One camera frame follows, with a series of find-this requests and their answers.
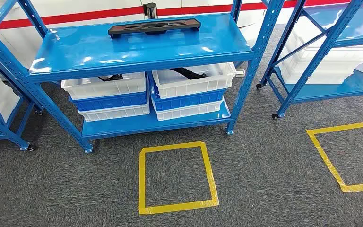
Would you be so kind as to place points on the long black plastic panel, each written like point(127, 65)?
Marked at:
point(119, 29)

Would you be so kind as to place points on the blue metal shelf rack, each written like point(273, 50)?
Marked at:
point(11, 136)
point(137, 47)
point(324, 50)

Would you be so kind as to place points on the black plastic trim piece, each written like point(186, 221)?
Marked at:
point(189, 73)
point(112, 77)

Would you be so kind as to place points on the small white clip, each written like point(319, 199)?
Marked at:
point(57, 36)

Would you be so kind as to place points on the black stanchion post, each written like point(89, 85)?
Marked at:
point(151, 11)

